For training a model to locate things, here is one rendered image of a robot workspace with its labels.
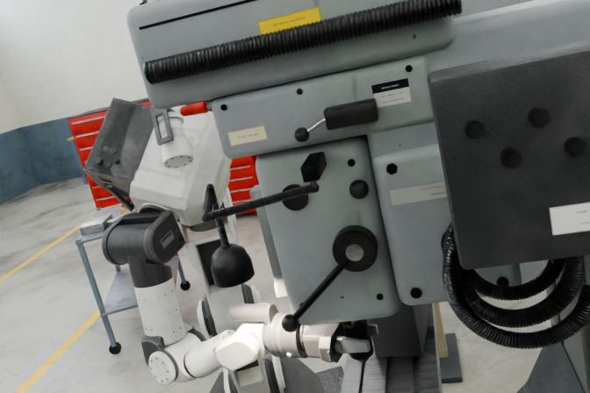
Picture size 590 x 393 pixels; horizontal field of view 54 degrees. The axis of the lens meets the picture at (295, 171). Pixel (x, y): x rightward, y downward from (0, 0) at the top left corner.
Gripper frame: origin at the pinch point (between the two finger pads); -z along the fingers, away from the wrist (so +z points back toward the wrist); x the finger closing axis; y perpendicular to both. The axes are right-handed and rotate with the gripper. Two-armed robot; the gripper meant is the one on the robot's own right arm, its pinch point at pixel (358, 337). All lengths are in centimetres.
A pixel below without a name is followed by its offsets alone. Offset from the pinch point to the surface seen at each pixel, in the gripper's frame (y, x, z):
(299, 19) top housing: -58, -11, -8
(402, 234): -23.7, -8.2, -15.5
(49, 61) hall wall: -107, 704, 853
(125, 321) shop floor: 122, 194, 286
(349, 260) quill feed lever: -21.3, -11.5, -7.4
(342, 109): -45.1, -12.6, -12.2
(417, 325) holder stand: 18.9, 35.1, 0.9
